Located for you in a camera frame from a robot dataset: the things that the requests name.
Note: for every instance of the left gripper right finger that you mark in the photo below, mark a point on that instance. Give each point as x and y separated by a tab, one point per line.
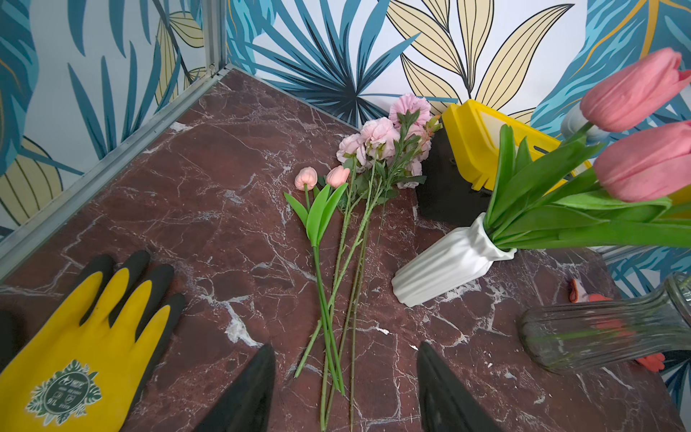
445	403

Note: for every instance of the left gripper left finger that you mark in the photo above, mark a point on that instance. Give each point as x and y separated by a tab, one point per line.
246	404

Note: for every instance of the light pink tulip stem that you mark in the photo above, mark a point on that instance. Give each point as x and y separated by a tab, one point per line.
316	216

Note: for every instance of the pink carnation flower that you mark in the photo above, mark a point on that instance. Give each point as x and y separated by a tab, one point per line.
410	110

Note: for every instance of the light pink rose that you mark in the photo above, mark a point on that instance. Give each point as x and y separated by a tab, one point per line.
351	206

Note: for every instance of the double pink peony stem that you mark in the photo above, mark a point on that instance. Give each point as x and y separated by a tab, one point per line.
425	133

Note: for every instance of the clear glass vase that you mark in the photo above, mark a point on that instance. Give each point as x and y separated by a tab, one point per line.
564	338

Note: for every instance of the white ribbed vase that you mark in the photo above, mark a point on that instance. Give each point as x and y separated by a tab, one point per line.
461	256

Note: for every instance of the red glove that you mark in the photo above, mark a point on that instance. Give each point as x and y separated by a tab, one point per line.
578	294

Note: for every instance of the yellow black toolbox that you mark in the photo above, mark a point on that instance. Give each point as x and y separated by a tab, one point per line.
486	162

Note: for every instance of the tulip bouquet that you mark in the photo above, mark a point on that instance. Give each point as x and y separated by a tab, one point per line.
612	110

